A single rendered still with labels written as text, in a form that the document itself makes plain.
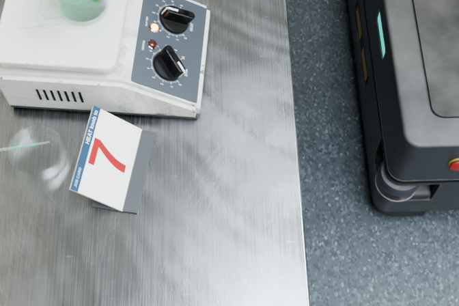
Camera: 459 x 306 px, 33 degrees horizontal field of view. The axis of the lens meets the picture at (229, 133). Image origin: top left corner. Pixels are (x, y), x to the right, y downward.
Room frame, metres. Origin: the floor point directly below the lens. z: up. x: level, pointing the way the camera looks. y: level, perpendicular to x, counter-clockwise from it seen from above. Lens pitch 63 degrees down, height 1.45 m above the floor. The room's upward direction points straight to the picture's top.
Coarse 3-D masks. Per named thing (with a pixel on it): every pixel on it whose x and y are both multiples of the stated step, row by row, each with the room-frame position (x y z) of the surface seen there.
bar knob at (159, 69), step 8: (168, 48) 0.42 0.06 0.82; (160, 56) 0.41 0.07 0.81; (168, 56) 0.41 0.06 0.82; (176, 56) 0.41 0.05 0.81; (160, 64) 0.40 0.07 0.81; (168, 64) 0.40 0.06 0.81; (176, 64) 0.40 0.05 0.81; (160, 72) 0.40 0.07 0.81; (168, 72) 0.40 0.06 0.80; (176, 72) 0.40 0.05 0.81; (184, 72) 0.39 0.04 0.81; (168, 80) 0.39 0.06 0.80
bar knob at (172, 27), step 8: (168, 8) 0.46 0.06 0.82; (176, 8) 0.47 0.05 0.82; (160, 16) 0.46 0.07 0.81; (168, 16) 0.46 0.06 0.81; (176, 16) 0.46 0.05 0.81; (184, 16) 0.46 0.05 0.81; (192, 16) 0.46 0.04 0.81; (168, 24) 0.45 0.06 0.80; (176, 24) 0.46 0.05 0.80; (184, 24) 0.46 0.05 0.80; (176, 32) 0.45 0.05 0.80
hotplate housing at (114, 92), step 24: (192, 0) 0.50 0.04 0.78; (0, 72) 0.39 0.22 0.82; (24, 72) 0.39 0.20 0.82; (48, 72) 0.39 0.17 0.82; (72, 72) 0.39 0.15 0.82; (96, 72) 0.39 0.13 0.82; (120, 72) 0.39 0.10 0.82; (24, 96) 0.38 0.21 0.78; (48, 96) 0.38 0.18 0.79; (72, 96) 0.38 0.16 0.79; (96, 96) 0.38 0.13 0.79; (120, 96) 0.37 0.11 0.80; (144, 96) 0.37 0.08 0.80; (168, 96) 0.38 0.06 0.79
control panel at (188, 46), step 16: (144, 0) 0.48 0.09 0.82; (160, 0) 0.48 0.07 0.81; (176, 0) 0.49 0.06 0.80; (144, 16) 0.46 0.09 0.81; (144, 32) 0.44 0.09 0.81; (160, 32) 0.44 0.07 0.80; (192, 32) 0.46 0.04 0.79; (144, 48) 0.42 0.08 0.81; (160, 48) 0.43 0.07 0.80; (176, 48) 0.43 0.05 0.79; (192, 48) 0.44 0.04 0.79; (144, 64) 0.40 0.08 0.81; (192, 64) 0.42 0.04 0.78; (144, 80) 0.38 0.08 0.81; (160, 80) 0.39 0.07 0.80; (176, 80) 0.40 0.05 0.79; (192, 80) 0.40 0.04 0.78; (176, 96) 0.38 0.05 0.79; (192, 96) 0.38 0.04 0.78
